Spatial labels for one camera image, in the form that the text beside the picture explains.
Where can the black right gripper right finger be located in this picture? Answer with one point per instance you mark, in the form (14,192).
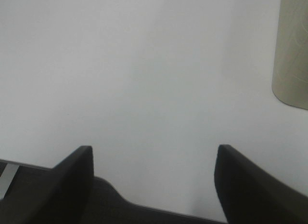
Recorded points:
(249,195)

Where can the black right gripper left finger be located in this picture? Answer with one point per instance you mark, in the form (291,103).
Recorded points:
(59,196)

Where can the beige storage bin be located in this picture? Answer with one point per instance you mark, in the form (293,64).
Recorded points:
(290,71)

